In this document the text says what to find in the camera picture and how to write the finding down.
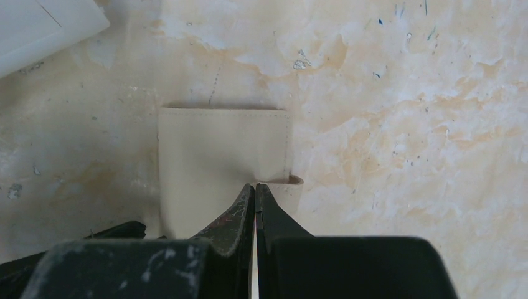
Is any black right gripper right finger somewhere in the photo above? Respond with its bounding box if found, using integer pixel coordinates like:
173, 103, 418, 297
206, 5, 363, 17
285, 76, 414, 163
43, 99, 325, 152
255, 184, 457, 298

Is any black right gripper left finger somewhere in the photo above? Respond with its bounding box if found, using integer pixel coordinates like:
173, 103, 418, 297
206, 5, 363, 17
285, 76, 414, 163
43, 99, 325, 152
22, 185, 255, 298

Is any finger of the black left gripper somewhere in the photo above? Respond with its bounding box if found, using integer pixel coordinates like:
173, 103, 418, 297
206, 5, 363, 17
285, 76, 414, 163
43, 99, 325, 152
1, 221, 146, 298

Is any white plastic card box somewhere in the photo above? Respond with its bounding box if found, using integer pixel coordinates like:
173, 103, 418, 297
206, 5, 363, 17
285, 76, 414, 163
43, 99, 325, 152
1, 1, 110, 77

